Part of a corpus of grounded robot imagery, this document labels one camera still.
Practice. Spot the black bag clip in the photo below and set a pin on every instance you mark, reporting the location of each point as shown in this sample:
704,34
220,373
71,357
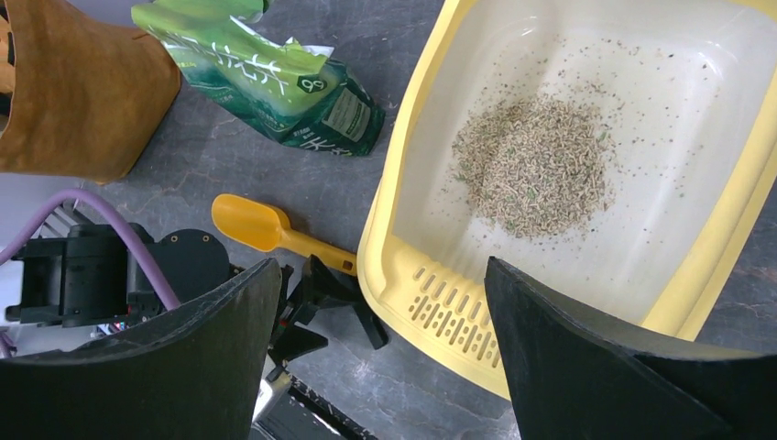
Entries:
319,288

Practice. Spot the yellow plastic litter box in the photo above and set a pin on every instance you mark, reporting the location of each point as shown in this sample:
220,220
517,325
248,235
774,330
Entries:
618,152

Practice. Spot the orange fabric bag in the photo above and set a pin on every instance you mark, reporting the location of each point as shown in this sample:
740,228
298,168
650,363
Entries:
85,97

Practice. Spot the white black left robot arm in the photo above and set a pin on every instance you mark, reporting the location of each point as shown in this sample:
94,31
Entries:
89,277

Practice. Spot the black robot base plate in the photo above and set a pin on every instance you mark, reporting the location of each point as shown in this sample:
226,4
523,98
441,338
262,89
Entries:
286,408

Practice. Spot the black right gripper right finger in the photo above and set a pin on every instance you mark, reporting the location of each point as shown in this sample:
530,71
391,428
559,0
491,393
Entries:
575,372

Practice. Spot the grey cat litter pellets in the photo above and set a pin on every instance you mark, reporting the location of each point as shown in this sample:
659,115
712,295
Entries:
535,167

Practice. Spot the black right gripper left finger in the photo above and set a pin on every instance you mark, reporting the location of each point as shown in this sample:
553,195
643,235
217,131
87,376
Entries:
190,373

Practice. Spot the orange plastic litter scoop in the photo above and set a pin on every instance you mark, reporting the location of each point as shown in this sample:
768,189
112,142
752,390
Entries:
265,227

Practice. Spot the green cat litter bag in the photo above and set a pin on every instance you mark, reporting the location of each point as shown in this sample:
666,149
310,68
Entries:
296,95

